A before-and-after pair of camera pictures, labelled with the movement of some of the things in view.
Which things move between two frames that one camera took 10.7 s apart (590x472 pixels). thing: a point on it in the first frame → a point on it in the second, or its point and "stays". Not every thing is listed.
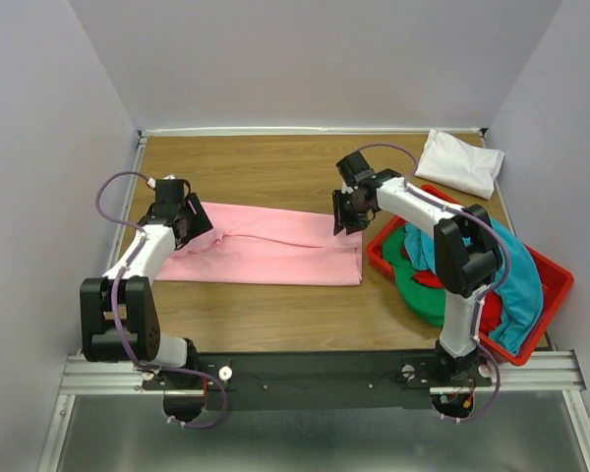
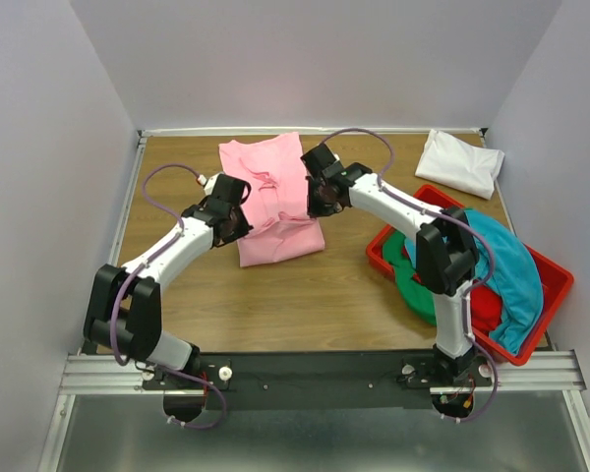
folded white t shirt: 468,168 stays
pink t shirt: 255,245 → 278,199
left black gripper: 201,220 → 242,230
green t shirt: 429,303 stays
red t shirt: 491,309 stays
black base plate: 318,380 stays
